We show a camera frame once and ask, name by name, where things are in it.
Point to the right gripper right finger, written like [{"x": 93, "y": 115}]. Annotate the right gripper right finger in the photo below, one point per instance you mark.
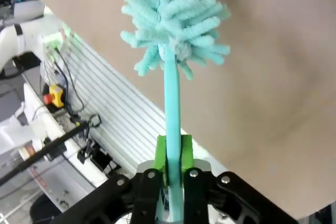
[{"x": 223, "y": 190}]

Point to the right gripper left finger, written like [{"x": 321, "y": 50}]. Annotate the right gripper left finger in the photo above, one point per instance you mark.
[{"x": 123, "y": 190}]

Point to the teal chenille duster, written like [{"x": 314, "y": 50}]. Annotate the teal chenille duster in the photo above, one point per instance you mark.
[{"x": 173, "y": 103}]

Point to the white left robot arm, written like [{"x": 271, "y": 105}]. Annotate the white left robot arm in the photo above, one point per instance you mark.
[{"x": 25, "y": 39}]

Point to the black round object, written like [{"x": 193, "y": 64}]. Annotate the black round object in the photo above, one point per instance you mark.
[{"x": 44, "y": 209}]

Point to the yellow emergency stop button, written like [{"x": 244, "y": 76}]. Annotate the yellow emergency stop button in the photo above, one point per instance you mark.
[{"x": 56, "y": 94}]

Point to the white control box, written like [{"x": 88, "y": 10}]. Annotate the white control box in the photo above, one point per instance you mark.
[{"x": 15, "y": 132}]

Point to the white box with green light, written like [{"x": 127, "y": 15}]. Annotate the white box with green light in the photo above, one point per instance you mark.
[{"x": 52, "y": 44}]

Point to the ribbed aluminium table frame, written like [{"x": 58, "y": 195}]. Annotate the ribbed aluminium table frame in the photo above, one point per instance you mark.
[{"x": 118, "y": 98}]

